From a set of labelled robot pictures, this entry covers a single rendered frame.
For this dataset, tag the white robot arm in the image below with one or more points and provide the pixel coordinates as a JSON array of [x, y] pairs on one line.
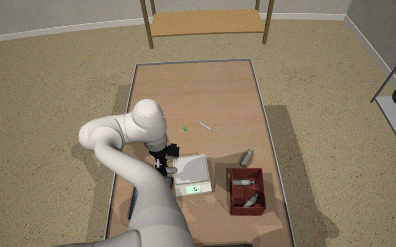
[[157, 220]]

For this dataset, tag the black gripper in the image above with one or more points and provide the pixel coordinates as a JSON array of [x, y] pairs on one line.
[[161, 160]]

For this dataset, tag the red open box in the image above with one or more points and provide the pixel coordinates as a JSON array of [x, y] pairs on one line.
[[240, 194]]

